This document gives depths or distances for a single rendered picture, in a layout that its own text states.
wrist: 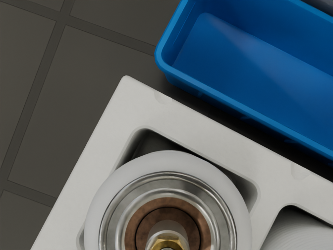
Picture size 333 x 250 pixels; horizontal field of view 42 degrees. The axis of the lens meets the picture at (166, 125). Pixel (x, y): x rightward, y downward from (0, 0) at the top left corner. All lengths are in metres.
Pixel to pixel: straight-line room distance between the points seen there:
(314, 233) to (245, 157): 0.07
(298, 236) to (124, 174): 0.13
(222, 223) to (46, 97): 0.32
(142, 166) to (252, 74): 0.28
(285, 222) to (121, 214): 0.16
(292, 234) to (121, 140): 0.14
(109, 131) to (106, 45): 0.21
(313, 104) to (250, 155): 0.21
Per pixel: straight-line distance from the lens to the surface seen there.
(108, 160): 0.32
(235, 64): 0.50
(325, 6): 0.46
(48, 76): 0.52
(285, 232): 0.34
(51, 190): 0.51
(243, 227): 0.25
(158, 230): 0.22
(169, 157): 0.25
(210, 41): 0.50
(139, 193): 0.24
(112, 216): 0.24
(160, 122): 0.31
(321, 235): 0.31
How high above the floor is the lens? 0.49
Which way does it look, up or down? 87 degrees down
